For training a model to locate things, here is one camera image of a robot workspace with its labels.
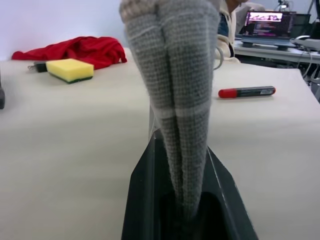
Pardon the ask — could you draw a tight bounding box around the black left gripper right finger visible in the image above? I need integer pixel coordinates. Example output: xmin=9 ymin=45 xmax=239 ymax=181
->
xmin=194 ymin=146 xmax=260 ymax=240

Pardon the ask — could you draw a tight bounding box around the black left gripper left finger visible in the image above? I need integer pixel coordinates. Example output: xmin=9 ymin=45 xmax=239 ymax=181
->
xmin=121 ymin=128 xmax=186 ymax=240

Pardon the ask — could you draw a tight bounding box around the black marker with red cap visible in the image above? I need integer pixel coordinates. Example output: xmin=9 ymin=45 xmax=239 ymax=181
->
xmin=217 ymin=85 xmax=277 ymax=99

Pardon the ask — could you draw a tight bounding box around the yellow and green sponge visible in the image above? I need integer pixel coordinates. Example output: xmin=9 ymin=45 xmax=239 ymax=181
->
xmin=45 ymin=58 xmax=95 ymax=86

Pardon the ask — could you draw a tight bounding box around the red cloth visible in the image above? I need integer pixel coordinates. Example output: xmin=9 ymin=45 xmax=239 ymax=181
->
xmin=11 ymin=36 xmax=128 ymax=71

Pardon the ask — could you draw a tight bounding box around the white background desk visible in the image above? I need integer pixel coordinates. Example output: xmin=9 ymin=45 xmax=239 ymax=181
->
xmin=232 ymin=40 xmax=320 ymax=65

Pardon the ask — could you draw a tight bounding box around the small black clip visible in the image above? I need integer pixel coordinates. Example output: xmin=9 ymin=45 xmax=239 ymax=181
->
xmin=27 ymin=61 xmax=48 ymax=74

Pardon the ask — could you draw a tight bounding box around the person in cream hoodie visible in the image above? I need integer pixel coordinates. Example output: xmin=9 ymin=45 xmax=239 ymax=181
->
xmin=215 ymin=0 xmax=266 ymax=71

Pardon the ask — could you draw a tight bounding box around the black box-shaped object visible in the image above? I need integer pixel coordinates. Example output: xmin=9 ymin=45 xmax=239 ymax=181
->
xmin=0 ymin=71 xmax=7 ymax=110

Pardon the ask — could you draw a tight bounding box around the open laptop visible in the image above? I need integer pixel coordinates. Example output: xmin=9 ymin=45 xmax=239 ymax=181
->
xmin=237 ymin=10 xmax=312 ymax=48

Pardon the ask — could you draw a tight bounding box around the white device with cables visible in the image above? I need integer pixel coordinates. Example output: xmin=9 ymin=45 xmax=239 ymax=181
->
xmin=291 ymin=34 xmax=320 ymax=52

